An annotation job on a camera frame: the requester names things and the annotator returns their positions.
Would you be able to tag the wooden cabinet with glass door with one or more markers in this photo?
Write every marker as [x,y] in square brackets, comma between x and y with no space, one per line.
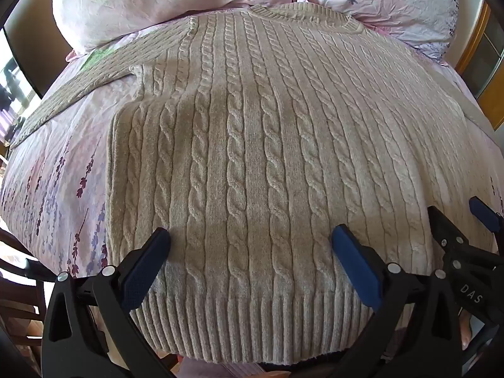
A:
[474,59]

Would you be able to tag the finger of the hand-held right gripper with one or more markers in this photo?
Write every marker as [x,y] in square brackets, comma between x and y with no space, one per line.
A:
[485,213]
[443,232]

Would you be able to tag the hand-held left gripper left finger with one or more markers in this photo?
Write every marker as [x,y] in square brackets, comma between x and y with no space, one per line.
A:
[143,269]

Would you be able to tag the pink floral bed sheet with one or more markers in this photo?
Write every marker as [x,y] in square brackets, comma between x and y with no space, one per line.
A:
[59,189]

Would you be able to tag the pink floral pillow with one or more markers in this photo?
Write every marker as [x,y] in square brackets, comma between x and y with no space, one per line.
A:
[157,0]
[386,4]

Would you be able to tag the black-framed window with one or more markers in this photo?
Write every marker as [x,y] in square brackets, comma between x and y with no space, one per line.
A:
[13,75]

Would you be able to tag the dark wooden chair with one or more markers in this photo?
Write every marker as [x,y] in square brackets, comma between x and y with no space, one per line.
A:
[17,283]

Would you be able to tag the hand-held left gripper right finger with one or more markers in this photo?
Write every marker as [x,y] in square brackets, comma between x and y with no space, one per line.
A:
[356,269]

